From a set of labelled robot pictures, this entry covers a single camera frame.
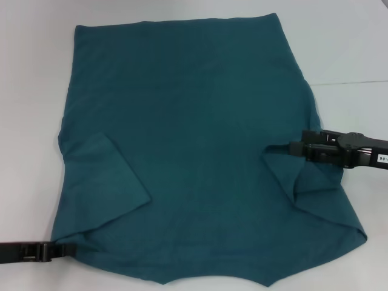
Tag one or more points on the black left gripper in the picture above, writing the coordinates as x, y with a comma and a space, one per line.
21, 251

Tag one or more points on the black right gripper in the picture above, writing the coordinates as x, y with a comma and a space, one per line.
363, 151

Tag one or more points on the teal blue shirt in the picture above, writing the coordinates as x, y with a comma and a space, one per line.
197, 106

